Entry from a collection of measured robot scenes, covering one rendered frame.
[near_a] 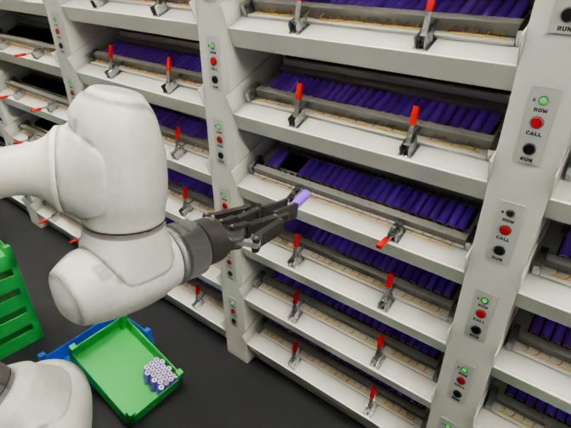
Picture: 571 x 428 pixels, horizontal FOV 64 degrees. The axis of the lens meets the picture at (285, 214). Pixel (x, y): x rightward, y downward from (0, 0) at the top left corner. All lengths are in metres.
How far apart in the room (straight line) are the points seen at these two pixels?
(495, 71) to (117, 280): 0.63
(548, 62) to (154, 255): 0.61
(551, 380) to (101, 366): 1.25
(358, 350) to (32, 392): 0.76
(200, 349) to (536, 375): 1.07
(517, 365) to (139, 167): 0.83
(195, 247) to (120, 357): 1.02
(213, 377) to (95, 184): 1.15
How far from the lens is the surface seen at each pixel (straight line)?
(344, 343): 1.28
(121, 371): 1.62
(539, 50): 0.78
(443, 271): 0.98
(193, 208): 1.47
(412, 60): 0.85
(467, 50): 0.83
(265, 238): 0.74
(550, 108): 0.79
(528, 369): 1.07
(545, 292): 0.95
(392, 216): 1.01
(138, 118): 0.54
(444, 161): 0.89
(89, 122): 0.53
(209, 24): 1.13
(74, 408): 1.06
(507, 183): 0.84
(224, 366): 1.63
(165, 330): 1.79
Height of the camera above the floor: 1.23
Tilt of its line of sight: 31 degrees down
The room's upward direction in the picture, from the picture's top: straight up
